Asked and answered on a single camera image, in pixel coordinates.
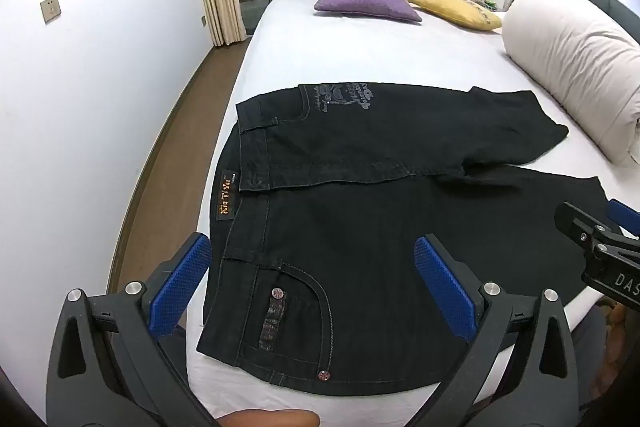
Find purple pillow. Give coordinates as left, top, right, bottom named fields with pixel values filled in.
left=314, top=0, right=423, bottom=24

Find black denim pants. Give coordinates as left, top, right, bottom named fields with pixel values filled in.
left=196, top=82, right=612, bottom=398

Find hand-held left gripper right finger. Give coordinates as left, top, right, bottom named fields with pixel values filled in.
left=407, top=234, right=593, bottom=427

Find rolled white duvet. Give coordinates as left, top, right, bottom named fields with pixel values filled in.
left=501, top=0, right=640, bottom=165

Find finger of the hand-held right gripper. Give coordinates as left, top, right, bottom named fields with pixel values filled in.
left=554, top=202, right=625, bottom=254
left=606, top=199, right=640, bottom=239

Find yellow pillow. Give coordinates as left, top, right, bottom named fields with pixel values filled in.
left=407, top=0, right=502, bottom=32

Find bed with white sheet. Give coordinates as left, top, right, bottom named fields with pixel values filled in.
left=182, top=0, right=640, bottom=427

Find person's left hand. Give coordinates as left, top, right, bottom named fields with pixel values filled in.
left=215, top=409, right=321, bottom=427

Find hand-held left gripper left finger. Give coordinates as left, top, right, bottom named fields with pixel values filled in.
left=46, top=232, right=221, bottom=427

